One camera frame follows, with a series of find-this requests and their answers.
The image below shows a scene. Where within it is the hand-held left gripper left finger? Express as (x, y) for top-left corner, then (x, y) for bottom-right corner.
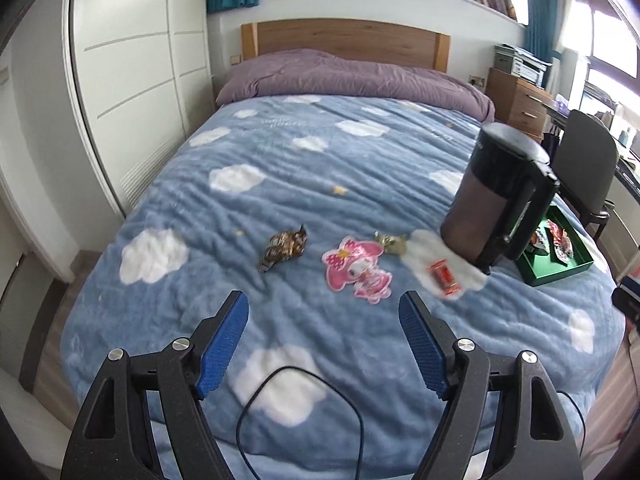
(61, 290), (250, 480)

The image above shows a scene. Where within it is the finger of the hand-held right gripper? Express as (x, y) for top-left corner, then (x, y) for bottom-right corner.
(612, 285), (640, 331)

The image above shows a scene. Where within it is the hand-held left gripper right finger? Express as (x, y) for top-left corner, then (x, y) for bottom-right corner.
(398, 290), (585, 480)

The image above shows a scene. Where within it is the small red candy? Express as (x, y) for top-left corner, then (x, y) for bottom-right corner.
(426, 258), (462, 300)

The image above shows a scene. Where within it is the green tray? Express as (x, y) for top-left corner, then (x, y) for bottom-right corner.
(515, 205), (595, 287)

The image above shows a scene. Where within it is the large red and white packet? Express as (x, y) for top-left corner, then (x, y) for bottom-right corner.
(546, 219), (574, 264)

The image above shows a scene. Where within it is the pink cartoon shaped packet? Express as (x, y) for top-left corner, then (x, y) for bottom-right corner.
(321, 236), (392, 305)

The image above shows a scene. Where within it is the small olive candy packet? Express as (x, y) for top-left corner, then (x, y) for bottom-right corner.
(375, 230), (408, 255)

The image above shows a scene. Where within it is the silver and blue snack packet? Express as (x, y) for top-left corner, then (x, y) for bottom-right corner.
(529, 227), (551, 256)

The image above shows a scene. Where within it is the brown chocolate snack packet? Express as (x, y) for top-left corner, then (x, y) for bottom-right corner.
(257, 223), (307, 273)

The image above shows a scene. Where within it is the white desk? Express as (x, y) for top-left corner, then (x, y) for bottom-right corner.
(550, 95), (640, 201)

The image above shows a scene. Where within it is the black and bronze electric kettle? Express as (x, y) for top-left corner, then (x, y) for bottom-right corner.
(440, 121), (560, 275)

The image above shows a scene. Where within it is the dark grey chair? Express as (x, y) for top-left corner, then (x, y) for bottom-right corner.
(550, 109), (618, 241)

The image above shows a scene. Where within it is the black backpack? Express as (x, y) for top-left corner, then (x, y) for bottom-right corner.
(542, 127), (563, 163)

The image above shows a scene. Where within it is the blue cloud print blanket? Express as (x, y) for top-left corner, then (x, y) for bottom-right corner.
(60, 94), (627, 480)

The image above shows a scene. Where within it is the wooden drawer cabinet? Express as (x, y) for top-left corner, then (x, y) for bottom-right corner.
(486, 67), (555, 141)

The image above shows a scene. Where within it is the grey printer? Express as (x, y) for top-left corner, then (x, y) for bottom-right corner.
(494, 44), (553, 86)

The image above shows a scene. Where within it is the window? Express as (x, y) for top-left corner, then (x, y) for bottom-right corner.
(575, 0), (640, 111)

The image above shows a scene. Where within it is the purple pillow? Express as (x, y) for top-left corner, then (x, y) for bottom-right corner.
(215, 49), (496, 122)

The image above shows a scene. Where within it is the white wardrobe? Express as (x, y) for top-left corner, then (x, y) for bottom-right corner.
(65, 0), (213, 216)

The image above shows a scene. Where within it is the wooden headboard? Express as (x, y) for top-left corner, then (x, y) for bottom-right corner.
(241, 19), (451, 72)

